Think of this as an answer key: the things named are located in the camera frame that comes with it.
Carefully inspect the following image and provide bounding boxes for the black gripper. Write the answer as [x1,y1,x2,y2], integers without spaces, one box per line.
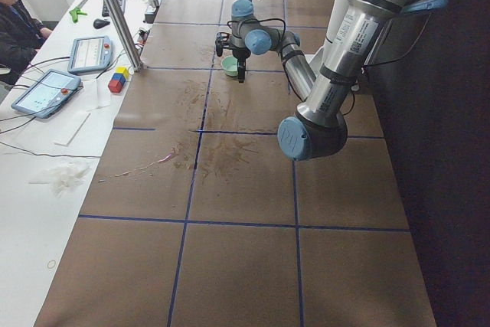
[232,47,251,83]

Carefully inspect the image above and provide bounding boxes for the light green bowl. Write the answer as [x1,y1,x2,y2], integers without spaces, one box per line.
[220,55,238,77]

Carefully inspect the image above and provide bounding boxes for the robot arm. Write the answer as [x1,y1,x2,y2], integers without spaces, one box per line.
[215,0,449,161]

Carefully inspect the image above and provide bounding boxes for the metal cup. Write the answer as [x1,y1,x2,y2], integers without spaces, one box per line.
[148,0,159,8]

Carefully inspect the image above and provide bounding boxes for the yellow block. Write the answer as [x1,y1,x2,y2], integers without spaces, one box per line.
[116,67,129,80]

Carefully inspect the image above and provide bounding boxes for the red block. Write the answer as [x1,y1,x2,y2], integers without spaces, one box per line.
[108,73,126,93]

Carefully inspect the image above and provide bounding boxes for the far teach pendant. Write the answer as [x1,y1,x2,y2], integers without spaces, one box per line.
[67,36,113,75]

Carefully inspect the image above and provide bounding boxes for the teach pendant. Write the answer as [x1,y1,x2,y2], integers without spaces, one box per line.
[11,69,82,119]
[67,36,113,75]

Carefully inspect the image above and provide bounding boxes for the black computer mouse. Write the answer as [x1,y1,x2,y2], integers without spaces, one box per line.
[93,18,110,30]

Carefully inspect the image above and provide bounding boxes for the green clamp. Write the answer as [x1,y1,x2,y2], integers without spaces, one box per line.
[69,7,87,24]

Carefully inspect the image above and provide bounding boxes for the near teach pendant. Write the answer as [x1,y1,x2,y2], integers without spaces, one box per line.
[11,69,82,119]

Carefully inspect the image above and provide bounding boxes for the crumpled white tissue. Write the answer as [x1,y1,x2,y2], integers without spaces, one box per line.
[28,159,91,197]

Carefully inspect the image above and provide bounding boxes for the seated person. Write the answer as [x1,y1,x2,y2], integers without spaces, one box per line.
[1,0,52,86]

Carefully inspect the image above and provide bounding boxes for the aluminium frame post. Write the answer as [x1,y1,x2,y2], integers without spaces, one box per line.
[104,0,143,72]

